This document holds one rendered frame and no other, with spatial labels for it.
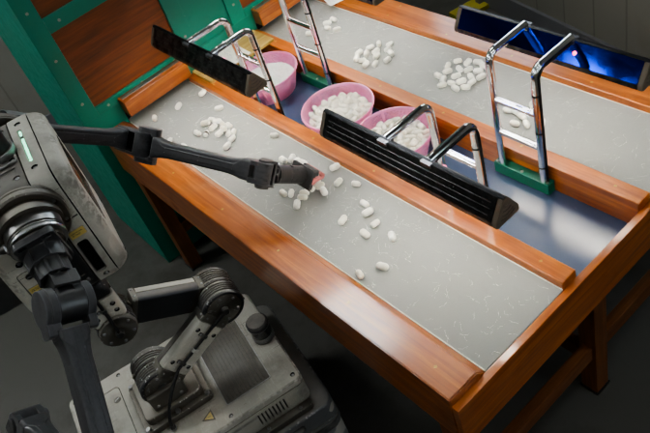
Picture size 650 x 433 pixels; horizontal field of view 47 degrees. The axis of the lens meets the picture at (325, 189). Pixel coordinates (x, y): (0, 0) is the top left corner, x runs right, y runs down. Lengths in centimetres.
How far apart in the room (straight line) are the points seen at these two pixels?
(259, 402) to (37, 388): 137
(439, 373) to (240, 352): 79
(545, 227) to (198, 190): 112
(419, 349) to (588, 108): 100
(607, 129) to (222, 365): 137
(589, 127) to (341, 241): 82
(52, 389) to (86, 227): 170
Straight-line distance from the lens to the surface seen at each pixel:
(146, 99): 300
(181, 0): 305
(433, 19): 296
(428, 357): 185
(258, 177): 218
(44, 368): 345
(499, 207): 167
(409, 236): 214
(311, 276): 209
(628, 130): 237
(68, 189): 167
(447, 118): 245
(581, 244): 214
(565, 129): 239
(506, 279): 199
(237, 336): 243
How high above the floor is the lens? 229
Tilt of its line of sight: 41 degrees down
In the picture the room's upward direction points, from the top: 20 degrees counter-clockwise
